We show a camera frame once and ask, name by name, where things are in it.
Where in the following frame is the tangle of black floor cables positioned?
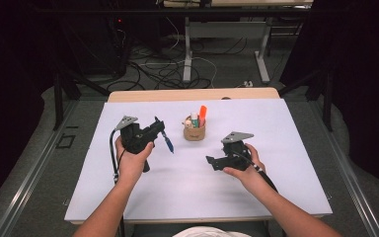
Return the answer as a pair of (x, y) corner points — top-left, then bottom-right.
(106, 35), (249, 92)

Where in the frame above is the right hand-held gripper black cable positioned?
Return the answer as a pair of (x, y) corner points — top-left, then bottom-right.
(232, 150), (279, 195)

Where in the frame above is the aluminium floor rail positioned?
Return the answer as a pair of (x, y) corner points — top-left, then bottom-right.
(309, 100), (379, 237)
(0, 100), (81, 237)

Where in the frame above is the wooden table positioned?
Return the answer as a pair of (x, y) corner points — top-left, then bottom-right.
(68, 87), (281, 225)

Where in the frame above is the white-legged desk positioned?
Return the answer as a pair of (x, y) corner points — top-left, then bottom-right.
(162, 0), (314, 85)

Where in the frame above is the orange highlighter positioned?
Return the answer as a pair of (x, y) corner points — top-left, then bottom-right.
(198, 105), (208, 128)

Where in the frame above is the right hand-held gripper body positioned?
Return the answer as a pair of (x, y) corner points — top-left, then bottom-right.
(220, 131), (255, 172)

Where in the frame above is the person's right hand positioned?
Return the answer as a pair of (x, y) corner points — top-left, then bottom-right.
(222, 143), (266, 196)

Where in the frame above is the pale lilac table mat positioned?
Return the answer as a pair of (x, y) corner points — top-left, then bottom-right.
(63, 98), (334, 222)

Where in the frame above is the person's left hand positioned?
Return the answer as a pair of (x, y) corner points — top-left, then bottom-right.
(114, 136), (156, 186)

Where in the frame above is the tan pen holder cup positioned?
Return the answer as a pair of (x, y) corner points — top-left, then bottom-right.
(182, 115), (208, 142)

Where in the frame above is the hand-held gripper black cable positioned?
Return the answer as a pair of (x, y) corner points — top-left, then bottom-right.
(232, 150), (279, 195)
(109, 128), (126, 185)

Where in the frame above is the white floor cable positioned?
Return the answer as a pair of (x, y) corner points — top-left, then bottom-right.
(143, 16), (219, 89)

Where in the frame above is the blue pen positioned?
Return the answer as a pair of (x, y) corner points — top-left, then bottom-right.
(153, 116), (176, 155)

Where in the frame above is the person's white shirt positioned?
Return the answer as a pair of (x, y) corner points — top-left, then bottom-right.
(172, 225), (252, 237)

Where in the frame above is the black equipment with red light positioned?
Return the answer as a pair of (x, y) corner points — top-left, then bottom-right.
(75, 14), (133, 79)

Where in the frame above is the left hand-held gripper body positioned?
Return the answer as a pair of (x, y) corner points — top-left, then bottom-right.
(114, 115), (156, 174)

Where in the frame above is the black metal stand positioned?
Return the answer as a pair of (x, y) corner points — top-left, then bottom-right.
(52, 63), (112, 131)
(277, 65), (336, 133)

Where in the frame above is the left hand-held gripper black cable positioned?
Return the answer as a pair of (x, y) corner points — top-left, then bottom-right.
(109, 128), (126, 185)

